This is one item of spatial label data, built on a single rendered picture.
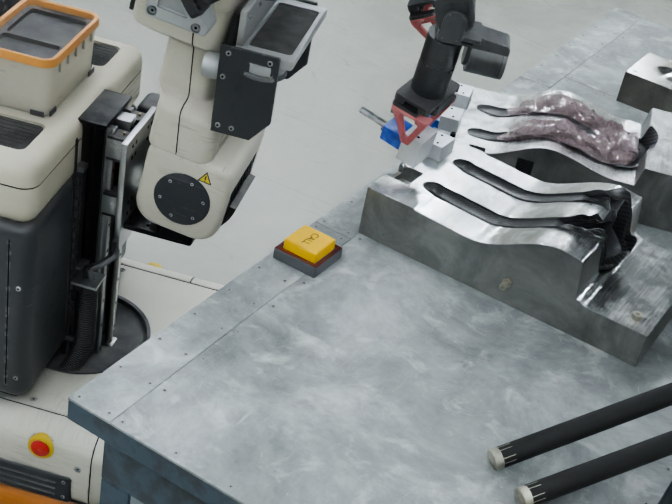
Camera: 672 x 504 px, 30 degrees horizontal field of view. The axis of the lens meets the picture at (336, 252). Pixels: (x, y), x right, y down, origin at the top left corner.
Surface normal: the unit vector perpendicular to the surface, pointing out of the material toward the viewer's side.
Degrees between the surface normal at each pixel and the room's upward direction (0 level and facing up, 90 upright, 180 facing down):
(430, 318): 0
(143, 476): 90
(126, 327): 0
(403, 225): 90
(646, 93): 90
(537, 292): 90
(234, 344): 0
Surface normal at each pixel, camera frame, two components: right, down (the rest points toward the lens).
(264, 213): 0.16, -0.82
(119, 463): -0.53, 0.40
